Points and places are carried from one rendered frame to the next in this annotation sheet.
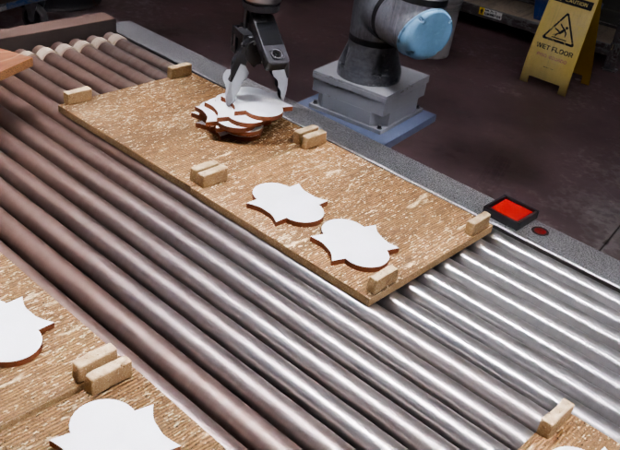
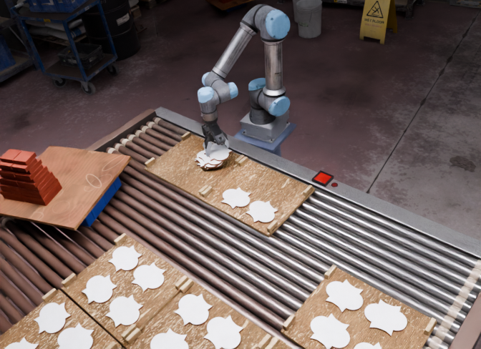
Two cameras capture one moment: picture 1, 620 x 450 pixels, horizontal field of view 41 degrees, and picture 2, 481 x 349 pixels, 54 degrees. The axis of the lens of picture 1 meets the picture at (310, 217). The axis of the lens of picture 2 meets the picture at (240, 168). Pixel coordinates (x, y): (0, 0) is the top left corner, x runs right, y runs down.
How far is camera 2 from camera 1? 0.89 m
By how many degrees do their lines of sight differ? 11
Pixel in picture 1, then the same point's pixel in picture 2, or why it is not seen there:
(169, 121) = (187, 165)
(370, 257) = (267, 217)
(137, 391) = (196, 289)
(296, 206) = (239, 199)
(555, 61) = (376, 26)
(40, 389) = (167, 295)
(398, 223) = (278, 197)
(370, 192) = (267, 183)
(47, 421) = (172, 305)
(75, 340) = (173, 274)
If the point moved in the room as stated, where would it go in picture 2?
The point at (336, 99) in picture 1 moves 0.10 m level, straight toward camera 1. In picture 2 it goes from (251, 131) to (251, 141)
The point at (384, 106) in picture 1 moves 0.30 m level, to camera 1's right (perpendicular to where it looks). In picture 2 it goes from (270, 132) to (327, 128)
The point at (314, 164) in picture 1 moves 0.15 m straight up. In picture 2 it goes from (244, 174) to (240, 150)
